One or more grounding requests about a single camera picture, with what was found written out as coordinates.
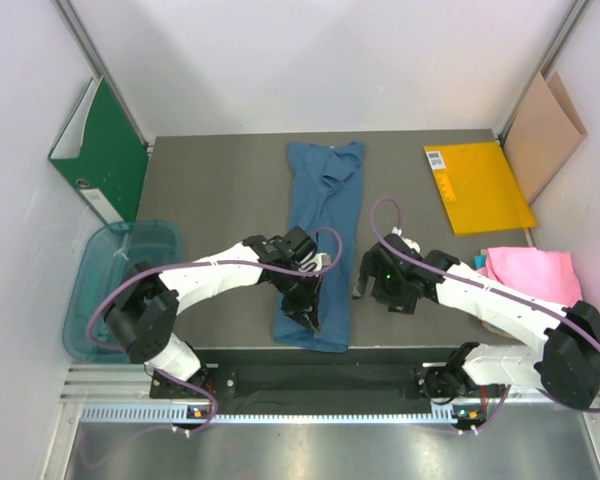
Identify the green ring binder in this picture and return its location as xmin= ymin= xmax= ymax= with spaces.
xmin=48 ymin=78 xmax=148 ymax=224

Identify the grey slotted cable duct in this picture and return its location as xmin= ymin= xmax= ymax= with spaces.
xmin=80 ymin=403 xmax=482 ymax=425

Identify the beige folded cloth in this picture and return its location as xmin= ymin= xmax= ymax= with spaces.
xmin=482 ymin=322 xmax=506 ymax=335

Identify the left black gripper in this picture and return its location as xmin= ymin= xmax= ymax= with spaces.
xmin=274 ymin=263 xmax=323 ymax=334

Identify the left aluminium corner post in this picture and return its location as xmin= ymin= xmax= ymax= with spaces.
xmin=51 ymin=0 xmax=153 ymax=150

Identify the right aluminium corner post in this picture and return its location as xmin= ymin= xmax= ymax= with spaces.
xmin=496 ymin=0 xmax=594 ymax=146

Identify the pink folded t shirt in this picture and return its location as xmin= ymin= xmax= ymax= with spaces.
xmin=477 ymin=247 xmax=583 ymax=306

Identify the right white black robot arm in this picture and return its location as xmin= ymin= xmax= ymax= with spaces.
xmin=353 ymin=228 xmax=600 ymax=411

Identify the blue t shirt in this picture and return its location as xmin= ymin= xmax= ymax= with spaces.
xmin=273 ymin=141 xmax=366 ymax=353

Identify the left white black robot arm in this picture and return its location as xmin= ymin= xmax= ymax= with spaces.
xmin=95 ymin=227 xmax=340 ymax=397

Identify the brown cardboard folder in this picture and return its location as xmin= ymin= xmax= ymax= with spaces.
xmin=504 ymin=73 xmax=588 ymax=203

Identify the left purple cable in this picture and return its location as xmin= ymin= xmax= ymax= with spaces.
xmin=77 ymin=227 xmax=343 ymax=469

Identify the aluminium front rail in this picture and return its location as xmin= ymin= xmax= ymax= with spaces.
xmin=41 ymin=355 xmax=600 ymax=479

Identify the aluminium corner post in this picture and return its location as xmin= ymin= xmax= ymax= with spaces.
xmin=496 ymin=0 xmax=594 ymax=146
xmin=51 ymin=0 xmax=153 ymax=150

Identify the yellow padded envelope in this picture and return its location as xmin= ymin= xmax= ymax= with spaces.
xmin=424 ymin=140 xmax=537 ymax=236

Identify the teal transparent plastic bin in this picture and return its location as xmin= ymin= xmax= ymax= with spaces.
xmin=62 ymin=220 xmax=183 ymax=364

